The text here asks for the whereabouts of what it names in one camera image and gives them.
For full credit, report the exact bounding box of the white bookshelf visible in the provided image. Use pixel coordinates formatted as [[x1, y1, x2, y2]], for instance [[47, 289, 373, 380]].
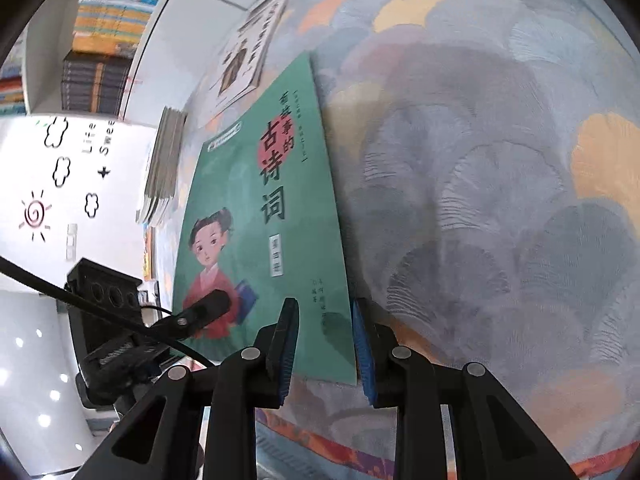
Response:
[[22, 0, 321, 126]]

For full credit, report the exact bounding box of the grey fan pattern table mat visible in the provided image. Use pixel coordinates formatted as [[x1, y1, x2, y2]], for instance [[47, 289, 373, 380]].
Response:
[[172, 0, 640, 480]]

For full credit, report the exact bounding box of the row of black books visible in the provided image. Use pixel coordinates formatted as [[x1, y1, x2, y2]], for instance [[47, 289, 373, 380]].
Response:
[[60, 50, 133, 117]]

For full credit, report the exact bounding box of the sun spiral wall sticker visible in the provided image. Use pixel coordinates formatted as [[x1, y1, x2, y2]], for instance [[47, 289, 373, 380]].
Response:
[[19, 190, 52, 242]]

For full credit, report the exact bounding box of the white book brown picture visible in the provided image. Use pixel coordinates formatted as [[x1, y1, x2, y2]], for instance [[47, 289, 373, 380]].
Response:
[[216, 0, 290, 111]]

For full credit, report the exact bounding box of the stack of thin books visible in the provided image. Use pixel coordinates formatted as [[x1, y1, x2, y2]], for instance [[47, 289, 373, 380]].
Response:
[[136, 106, 188, 226]]

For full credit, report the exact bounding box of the green book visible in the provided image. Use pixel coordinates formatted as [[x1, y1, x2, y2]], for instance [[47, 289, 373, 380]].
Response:
[[171, 51, 360, 387]]

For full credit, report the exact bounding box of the black cable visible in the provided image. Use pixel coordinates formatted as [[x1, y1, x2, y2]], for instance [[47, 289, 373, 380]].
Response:
[[0, 256, 216, 368]]

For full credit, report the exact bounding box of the black lettering wall sticker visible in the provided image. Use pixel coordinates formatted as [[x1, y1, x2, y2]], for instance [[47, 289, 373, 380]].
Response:
[[81, 119, 117, 157]]

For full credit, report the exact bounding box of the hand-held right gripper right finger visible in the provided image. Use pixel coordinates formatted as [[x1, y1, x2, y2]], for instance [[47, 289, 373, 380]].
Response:
[[351, 299, 581, 480]]

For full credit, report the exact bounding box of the row of colourful books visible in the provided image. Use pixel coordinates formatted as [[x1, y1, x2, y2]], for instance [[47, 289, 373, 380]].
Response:
[[0, 35, 26, 116]]

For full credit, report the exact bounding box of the row of orange yellow books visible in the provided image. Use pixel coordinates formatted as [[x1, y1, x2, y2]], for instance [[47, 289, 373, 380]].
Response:
[[72, 0, 166, 58]]

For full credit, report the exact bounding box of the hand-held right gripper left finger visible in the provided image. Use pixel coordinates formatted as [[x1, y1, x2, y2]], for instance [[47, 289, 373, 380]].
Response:
[[75, 297, 301, 480]]

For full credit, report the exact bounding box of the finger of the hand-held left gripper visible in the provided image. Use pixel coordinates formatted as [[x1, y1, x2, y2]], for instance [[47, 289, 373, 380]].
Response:
[[147, 290, 233, 341]]

